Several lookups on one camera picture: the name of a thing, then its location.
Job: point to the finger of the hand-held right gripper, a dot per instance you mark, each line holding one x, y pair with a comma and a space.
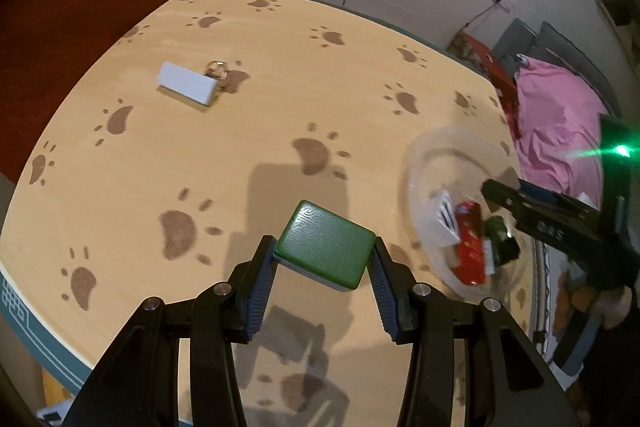
537, 191
505, 199

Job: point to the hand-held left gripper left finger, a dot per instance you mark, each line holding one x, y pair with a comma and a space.
257, 292

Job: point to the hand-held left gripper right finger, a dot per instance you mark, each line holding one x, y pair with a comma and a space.
387, 297

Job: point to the dark green packet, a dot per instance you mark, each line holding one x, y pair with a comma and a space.
502, 239

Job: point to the red snack packet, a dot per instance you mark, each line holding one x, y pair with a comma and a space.
470, 252

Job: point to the white striped block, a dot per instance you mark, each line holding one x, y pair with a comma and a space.
445, 219

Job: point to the clear plastic bowl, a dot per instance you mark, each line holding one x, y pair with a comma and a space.
435, 167

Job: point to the green backed tile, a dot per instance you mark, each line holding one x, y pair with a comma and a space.
325, 242

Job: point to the person's right hand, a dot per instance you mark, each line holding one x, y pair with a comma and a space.
617, 304

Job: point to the pink blanket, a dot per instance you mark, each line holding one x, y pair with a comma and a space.
555, 117

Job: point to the red box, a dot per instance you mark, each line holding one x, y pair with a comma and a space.
482, 57

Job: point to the grey headboard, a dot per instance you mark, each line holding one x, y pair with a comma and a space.
550, 42

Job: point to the paw print tablecloth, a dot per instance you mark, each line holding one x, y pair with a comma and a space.
250, 132

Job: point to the small white block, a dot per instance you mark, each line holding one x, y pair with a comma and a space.
187, 83

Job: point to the metal key rings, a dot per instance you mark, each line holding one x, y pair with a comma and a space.
218, 69

